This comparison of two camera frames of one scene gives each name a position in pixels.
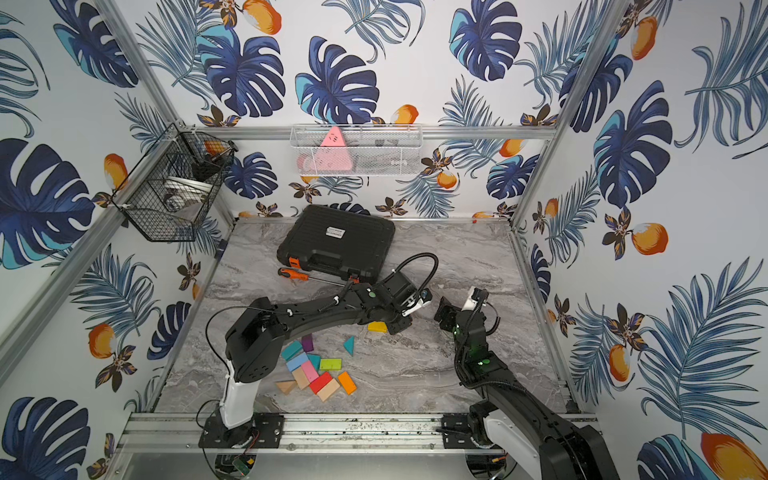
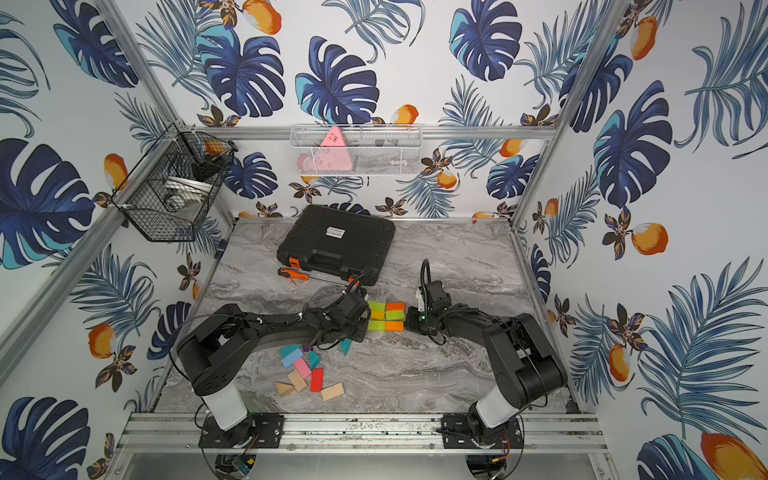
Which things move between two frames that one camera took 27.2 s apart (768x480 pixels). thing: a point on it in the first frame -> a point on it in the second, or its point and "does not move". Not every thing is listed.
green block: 331,364 -> 376,325
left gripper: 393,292 -> 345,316
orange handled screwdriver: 293,274 does not move
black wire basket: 166,193 does not move
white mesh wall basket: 365,151 does not move
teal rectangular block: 291,350 does not move
